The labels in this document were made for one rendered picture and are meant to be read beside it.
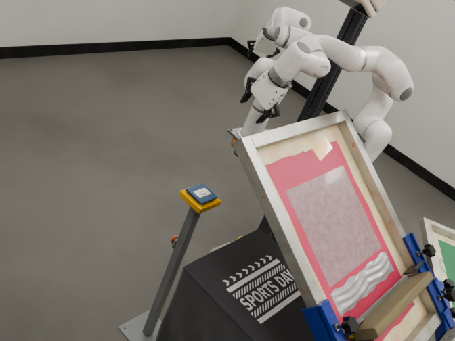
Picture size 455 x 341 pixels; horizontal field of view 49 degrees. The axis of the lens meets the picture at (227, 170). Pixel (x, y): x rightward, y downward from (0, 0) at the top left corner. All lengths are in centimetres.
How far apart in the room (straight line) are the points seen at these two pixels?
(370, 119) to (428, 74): 358
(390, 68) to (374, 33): 395
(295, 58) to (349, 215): 53
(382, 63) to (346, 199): 45
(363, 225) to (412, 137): 391
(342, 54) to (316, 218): 54
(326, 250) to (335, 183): 26
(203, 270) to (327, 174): 55
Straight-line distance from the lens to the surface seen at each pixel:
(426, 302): 187
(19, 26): 482
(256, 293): 181
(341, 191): 166
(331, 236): 155
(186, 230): 221
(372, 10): 179
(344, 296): 151
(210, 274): 180
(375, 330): 142
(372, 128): 185
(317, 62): 156
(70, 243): 310
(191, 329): 189
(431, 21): 542
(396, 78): 172
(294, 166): 152
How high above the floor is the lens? 219
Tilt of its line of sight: 32 degrees down
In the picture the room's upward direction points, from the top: 22 degrees clockwise
